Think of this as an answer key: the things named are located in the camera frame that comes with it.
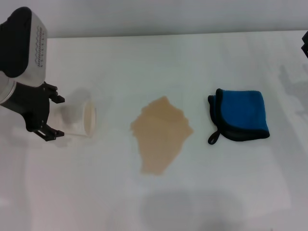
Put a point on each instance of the blue rag with black trim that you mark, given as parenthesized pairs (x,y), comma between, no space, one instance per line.
(243,110)

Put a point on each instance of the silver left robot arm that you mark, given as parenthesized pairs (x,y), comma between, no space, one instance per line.
(6,89)

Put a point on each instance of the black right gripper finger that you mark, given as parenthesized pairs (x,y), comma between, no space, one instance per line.
(306,50)
(306,38)

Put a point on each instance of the white paper cup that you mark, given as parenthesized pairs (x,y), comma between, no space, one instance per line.
(81,120)

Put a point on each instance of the brown water stain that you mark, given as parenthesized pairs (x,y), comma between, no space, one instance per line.
(161,134)

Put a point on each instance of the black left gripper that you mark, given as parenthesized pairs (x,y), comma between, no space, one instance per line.
(33,106)

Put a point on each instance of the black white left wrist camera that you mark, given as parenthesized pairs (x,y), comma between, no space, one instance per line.
(21,45)

